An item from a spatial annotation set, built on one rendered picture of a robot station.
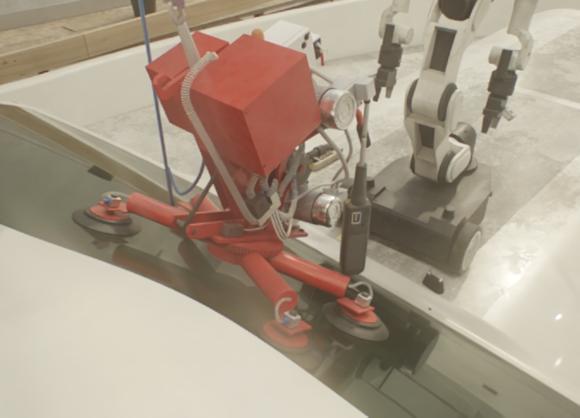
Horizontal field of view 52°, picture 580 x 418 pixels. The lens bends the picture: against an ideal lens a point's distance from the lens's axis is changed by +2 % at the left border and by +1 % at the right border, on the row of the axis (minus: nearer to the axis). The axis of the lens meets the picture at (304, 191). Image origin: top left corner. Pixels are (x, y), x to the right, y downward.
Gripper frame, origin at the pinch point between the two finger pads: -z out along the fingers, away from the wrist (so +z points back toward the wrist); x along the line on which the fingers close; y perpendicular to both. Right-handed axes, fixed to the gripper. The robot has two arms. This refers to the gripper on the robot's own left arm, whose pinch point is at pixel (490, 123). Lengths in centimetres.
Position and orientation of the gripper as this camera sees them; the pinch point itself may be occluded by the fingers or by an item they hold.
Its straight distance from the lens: 221.7
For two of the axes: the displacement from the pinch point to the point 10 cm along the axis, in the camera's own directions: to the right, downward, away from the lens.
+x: -5.6, 2.5, -7.9
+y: 8.1, 3.3, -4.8
